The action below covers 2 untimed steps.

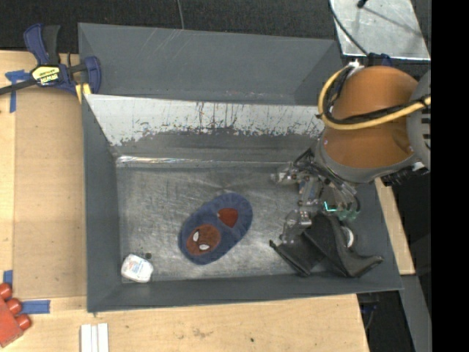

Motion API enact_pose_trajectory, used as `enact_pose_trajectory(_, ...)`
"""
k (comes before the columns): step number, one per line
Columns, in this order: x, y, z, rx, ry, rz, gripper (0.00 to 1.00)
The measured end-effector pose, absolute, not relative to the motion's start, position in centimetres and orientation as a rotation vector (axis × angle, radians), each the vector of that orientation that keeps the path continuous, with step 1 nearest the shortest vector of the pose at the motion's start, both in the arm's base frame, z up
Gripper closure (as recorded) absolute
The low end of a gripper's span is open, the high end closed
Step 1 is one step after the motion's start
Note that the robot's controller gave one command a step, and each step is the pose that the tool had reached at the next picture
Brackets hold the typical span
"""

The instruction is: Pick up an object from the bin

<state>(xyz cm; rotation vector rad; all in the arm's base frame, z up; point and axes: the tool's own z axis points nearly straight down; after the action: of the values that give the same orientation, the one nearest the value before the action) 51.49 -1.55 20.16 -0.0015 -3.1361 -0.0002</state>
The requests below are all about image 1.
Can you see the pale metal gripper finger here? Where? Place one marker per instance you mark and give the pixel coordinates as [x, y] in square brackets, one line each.
[284, 177]
[295, 227]

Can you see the black tape dispenser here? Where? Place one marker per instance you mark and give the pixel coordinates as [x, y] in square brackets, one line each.
[337, 244]

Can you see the blue slipper with red patches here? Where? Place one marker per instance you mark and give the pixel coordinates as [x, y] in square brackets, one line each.
[220, 240]

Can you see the grey metal bin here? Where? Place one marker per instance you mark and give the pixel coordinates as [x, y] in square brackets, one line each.
[165, 68]

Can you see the small white plastic container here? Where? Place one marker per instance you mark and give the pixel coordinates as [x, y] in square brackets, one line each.
[137, 268]

